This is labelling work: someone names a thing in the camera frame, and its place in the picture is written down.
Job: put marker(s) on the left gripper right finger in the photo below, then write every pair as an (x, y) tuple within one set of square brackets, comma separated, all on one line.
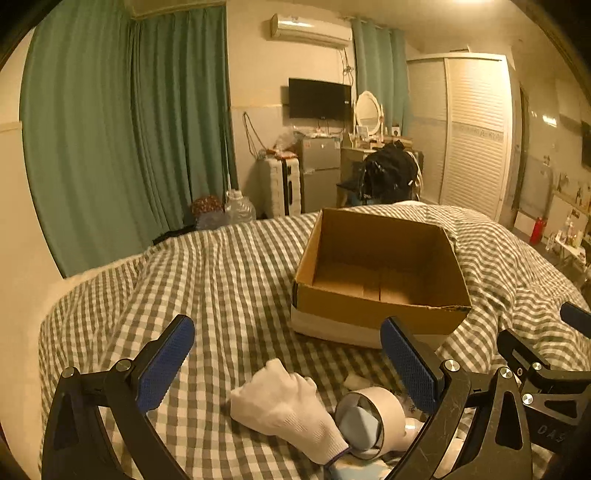
[(497, 445)]

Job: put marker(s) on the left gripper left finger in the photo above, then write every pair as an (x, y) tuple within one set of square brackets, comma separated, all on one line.
[(76, 444)]

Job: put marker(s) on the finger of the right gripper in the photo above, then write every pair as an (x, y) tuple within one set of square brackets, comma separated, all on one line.
[(574, 315), (521, 358)]

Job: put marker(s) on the white tape roll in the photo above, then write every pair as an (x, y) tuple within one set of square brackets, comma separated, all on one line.
[(374, 423)]

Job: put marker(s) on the blue tissue pack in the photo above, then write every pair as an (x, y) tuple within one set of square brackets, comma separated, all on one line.
[(352, 468)]

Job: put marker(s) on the white knit glove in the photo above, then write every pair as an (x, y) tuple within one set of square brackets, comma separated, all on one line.
[(286, 405)]

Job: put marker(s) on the red fire extinguisher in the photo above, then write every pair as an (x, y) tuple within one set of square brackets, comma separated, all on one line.
[(537, 231)]

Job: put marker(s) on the open cardboard box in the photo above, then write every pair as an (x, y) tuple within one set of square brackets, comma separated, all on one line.
[(366, 264)]

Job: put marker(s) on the grey white checkered bedspread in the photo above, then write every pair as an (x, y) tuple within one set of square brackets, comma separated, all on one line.
[(235, 284)]

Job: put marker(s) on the black clothes pile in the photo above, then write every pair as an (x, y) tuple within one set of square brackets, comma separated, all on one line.
[(390, 175)]

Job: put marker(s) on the white louvered wardrobe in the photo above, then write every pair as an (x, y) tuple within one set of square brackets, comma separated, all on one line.
[(462, 121)]

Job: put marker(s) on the brown patterned bag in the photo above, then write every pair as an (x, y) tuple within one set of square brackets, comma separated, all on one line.
[(205, 205)]

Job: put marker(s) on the clear water jug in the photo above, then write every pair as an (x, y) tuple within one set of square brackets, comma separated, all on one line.
[(238, 208)]

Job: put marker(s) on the silver mini fridge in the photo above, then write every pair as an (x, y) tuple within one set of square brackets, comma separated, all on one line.
[(320, 169)]

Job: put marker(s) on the white oval vanity mirror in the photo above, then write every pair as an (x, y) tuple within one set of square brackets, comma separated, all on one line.
[(369, 114)]

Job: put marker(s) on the white suitcase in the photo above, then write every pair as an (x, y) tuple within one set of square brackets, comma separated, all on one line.
[(281, 183)]

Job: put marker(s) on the narrow green curtain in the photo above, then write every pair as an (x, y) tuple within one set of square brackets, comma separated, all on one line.
[(381, 68)]

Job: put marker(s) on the large green curtain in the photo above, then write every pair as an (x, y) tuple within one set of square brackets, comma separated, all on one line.
[(125, 123)]

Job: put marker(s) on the white air conditioner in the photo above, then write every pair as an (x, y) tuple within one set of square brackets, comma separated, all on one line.
[(297, 29)]

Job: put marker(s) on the black wall television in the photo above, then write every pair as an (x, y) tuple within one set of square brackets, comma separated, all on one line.
[(313, 99)]

